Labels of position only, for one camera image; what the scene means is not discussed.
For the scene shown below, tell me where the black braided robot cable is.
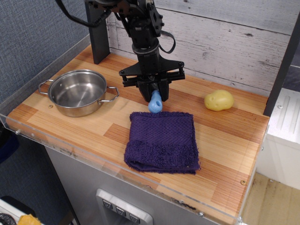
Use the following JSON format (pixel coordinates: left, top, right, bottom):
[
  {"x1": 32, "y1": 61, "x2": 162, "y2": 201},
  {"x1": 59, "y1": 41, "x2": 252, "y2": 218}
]
[{"x1": 55, "y1": 0, "x2": 112, "y2": 28}]

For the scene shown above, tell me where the white side unit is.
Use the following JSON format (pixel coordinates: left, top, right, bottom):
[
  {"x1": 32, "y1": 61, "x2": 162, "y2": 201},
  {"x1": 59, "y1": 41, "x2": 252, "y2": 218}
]
[{"x1": 256, "y1": 88, "x2": 300, "y2": 189}]

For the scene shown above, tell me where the dark left vertical post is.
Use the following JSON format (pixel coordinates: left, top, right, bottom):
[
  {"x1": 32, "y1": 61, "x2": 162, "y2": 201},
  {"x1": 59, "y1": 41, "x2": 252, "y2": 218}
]
[{"x1": 85, "y1": 0, "x2": 110, "y2": 64}]

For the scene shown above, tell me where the dark right vertical post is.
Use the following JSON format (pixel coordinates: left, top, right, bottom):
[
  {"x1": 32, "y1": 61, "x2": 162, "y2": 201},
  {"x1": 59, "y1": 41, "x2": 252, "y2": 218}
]
[{"x1": 263, "y1": 15, "x2": 300, "y2": 117}]

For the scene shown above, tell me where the clear acrylic edge guard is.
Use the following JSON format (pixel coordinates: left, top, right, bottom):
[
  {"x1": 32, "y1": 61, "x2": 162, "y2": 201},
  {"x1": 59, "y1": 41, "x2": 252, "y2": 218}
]
[{"x1": 1, "y1": 110, "x2": 269, "y2": 225}]

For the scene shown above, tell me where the dark vertical post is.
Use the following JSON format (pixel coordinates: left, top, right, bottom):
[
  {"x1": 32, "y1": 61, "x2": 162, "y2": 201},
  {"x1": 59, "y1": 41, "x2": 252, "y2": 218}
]
[
  {"x1": 85, "y1": 0, "x2": 110, "y2": 64},
  {"x1": 263, "y1": 15, "x2": 300, "y2": 117}
]

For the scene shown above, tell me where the blue grey plastic spoon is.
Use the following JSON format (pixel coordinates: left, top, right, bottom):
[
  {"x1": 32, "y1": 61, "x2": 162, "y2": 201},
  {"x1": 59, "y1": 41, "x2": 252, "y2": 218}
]
[{"x1": 148, "y1": 90, "x2": 163, "y2": 113}]

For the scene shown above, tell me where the yellow plastic potato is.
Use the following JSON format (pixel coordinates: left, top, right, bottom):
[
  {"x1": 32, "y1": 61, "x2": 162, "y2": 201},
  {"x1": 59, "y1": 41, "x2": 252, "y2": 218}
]
[{"x1": 204, "y1": 90, "x2": 234, "y2": 112}]

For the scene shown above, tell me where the yellow black object bottom left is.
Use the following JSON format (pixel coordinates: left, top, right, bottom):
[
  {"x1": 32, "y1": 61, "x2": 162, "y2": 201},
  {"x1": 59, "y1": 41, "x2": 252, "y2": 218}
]
[{"x1": 0, "y1": 196, "x2": 43, "y2": 225}]

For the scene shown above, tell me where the purple folded towel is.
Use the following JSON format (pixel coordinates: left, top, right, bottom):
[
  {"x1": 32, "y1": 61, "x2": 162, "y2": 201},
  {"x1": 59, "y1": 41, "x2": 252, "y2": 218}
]
[{"x1": 124, "y1": 112, "x2": 200, "y2": 174}]

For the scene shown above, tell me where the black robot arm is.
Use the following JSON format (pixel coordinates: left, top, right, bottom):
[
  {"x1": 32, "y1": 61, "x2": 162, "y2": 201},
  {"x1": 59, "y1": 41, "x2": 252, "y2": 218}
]
[{"x1": 87, "y1": 0, "x2": 185, "y2": 102}]

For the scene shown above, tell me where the silver toy fridge cabinet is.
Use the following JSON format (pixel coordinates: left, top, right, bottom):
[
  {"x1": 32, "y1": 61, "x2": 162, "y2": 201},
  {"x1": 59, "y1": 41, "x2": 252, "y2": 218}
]
[{"x1": 46, "y1": 148, "x2": 240, "y2": 225}]

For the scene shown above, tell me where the stainless steel pot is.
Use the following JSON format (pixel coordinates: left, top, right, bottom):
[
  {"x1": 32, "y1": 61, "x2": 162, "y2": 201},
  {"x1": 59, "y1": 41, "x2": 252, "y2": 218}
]
[{"x1": 38, "y1": 69, "x2": 120, "y2": 117}]

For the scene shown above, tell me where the silver button panel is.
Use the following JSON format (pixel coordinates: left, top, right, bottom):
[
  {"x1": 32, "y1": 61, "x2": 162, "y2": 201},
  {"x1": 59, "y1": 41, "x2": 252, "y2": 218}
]
[{"x1": 96, "y1": 188, "x2": 153, "y2": 225}]

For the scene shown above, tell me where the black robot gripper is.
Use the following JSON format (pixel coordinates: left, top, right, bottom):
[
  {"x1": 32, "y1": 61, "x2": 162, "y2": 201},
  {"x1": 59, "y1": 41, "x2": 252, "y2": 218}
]
[{"x1": 119, "y1": 50, "x2": 185, "y2": 102}]

